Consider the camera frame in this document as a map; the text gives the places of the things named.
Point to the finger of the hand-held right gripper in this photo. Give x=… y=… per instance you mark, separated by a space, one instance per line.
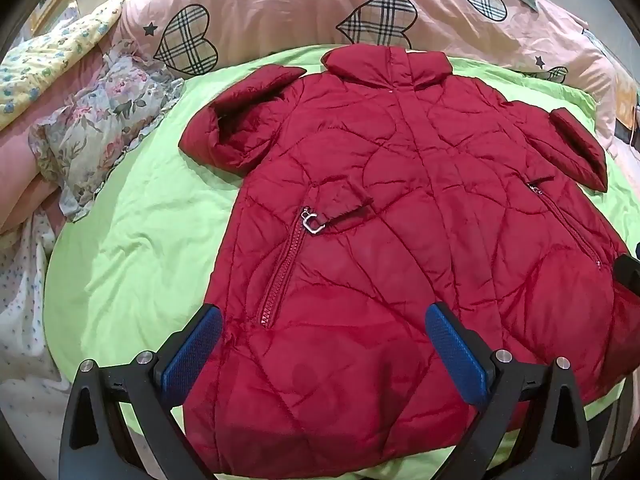
x=629 y=270

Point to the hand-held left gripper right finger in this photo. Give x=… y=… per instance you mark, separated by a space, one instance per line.
x=457 y=355

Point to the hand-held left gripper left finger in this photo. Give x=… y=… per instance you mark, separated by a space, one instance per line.
x=192 y=360

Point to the red quilted jacket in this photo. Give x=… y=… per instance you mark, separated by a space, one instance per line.
x=400 y=210

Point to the green bed blanket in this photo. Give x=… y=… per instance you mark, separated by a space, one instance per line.
x=150 y=235

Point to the white dotted bed sheet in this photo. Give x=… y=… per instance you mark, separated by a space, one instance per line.
x=25 y=310

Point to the floral ruffled pillow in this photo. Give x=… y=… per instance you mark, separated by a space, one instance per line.
x=100 y=125

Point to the pink pillow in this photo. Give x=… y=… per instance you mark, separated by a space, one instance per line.
x=20 y=160

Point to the yellow floral quilt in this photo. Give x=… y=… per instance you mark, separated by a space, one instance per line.
x=50 y=55

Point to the pink duvet with plaid hearts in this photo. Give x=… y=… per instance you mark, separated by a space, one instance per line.
x=300 y=5

